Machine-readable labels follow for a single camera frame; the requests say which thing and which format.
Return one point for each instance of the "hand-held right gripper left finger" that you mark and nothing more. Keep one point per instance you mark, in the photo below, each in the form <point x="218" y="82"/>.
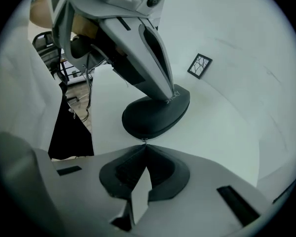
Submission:
<point x="76" y="194"/>

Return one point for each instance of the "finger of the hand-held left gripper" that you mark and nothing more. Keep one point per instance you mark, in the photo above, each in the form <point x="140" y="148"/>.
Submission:
<point x="168" y="65"/>

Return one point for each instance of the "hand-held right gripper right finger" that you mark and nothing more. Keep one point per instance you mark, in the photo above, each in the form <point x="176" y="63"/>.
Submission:
<point x="199" y="206"/>

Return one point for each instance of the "black glasses case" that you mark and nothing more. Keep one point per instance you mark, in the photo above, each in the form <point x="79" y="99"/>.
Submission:
<point x="150" y="115"/>

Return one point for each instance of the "person's left forearm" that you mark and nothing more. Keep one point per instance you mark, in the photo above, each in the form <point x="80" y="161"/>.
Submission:
<point x="40" y="16"/>

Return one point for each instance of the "person's left hand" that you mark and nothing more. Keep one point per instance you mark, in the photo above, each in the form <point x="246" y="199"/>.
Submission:
<point x="85" y="26"/>

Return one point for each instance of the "black framed picture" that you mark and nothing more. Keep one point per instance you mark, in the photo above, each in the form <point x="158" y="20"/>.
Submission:
<point x="199" y="66"/>

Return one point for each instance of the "person's black shorts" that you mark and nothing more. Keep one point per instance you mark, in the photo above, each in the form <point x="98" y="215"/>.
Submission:
<point x="69" y="132"/>

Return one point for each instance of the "black office chair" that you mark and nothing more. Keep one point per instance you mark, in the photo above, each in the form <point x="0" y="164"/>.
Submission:
<point x="71" y="68"/>

